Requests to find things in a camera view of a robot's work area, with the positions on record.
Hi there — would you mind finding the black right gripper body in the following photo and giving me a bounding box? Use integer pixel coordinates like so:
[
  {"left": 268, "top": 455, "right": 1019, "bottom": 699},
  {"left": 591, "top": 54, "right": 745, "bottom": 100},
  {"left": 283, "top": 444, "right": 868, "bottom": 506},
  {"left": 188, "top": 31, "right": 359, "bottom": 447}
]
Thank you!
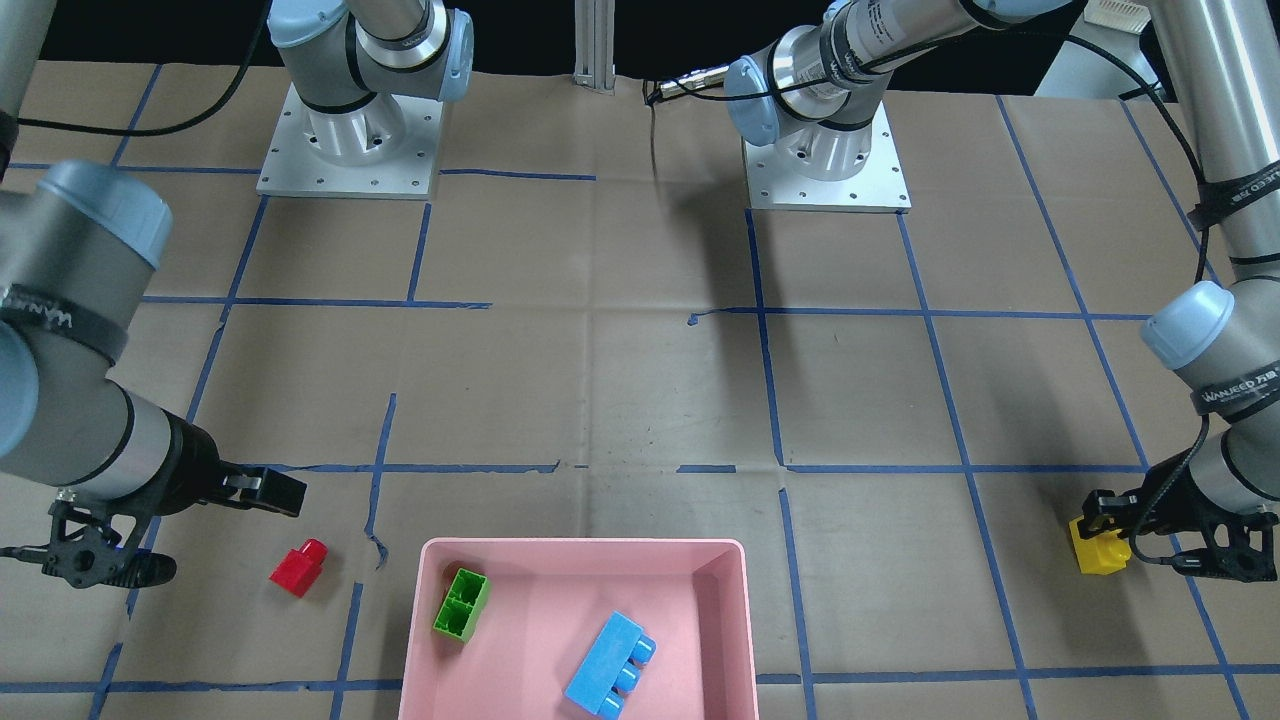
[{"left": 40, "top": 415, "right": 225, "bottom": 589}]

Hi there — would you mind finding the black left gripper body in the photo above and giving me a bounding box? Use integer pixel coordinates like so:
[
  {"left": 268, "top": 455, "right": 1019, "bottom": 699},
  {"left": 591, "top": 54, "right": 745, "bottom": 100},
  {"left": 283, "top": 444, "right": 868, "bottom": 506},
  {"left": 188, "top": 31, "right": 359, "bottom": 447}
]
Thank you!
[{"left": 1135, "top": 450, "right": 1277, "bottom": 583}]

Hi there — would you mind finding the yellow toy block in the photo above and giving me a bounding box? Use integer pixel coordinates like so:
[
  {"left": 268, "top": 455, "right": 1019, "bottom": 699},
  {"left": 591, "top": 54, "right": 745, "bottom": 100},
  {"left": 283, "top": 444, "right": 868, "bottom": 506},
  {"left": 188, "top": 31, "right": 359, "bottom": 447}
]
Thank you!
[{"left": 1068, "top": 516, "right": 1133, "bottom": 577}]

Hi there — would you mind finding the red toy block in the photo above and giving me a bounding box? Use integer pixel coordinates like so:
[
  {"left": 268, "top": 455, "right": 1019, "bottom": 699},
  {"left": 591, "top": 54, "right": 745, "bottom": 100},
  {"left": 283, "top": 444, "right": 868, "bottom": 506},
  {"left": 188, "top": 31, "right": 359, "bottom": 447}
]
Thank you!
[{"left": 268, "top": 538, "right": 329, "bottom": 600}]

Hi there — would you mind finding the green toy block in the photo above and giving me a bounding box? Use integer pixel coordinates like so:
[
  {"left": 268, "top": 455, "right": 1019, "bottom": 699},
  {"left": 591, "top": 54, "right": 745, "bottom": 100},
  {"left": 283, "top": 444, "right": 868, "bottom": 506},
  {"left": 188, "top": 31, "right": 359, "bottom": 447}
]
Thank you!
[{"left": 431, "top": 568, "right": 492, "bottom": 643}]

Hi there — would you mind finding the blue toy block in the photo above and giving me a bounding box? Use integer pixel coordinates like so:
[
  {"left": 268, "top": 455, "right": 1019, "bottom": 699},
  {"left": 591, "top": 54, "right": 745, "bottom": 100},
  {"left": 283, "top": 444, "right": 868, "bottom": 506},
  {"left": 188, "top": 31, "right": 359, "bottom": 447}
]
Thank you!
[{"left": 564, "top": 611, "right": 657, "bottom": 719}]

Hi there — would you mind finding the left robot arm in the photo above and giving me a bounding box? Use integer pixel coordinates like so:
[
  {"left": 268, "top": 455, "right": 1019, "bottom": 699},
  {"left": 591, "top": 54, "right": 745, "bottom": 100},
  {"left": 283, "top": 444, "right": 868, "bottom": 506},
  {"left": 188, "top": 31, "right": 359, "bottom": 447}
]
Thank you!
[{"left": 713, "top": 1, "right": 1277, "bottom": 583}]

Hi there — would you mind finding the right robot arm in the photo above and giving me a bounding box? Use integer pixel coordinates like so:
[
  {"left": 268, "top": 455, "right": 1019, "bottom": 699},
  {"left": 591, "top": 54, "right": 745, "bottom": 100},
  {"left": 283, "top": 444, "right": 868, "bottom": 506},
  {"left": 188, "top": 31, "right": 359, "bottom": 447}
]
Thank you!
[{"left": 1, "top": 1, "right": 475, "bottom": 589}]

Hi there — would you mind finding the pink plastic box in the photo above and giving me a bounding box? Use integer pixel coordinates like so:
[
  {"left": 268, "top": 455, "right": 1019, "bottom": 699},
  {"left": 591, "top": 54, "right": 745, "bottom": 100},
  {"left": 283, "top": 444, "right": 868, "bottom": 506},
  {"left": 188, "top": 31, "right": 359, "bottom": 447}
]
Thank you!
[{"left": 398, "top": 538, "right": 760, "bottom": 719}]

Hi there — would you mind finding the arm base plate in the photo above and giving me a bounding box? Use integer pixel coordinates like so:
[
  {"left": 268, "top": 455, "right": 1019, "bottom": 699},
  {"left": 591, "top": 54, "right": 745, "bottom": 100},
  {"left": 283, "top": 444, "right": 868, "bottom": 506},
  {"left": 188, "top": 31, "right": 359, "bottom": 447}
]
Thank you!
[
  {"left": 256, "top": 87, "right": 448, "bottom": 201},
  {"left": 742, "top": 104, "right": 913, "bottom": 214}
]

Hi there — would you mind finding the aluminium frame post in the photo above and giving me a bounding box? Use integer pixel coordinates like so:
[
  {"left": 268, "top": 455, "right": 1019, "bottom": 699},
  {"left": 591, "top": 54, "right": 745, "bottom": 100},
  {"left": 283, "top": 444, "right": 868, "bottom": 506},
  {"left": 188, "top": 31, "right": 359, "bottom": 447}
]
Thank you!
[{"left": 572, "top": 0, "right": 616, "bottom": 95}]

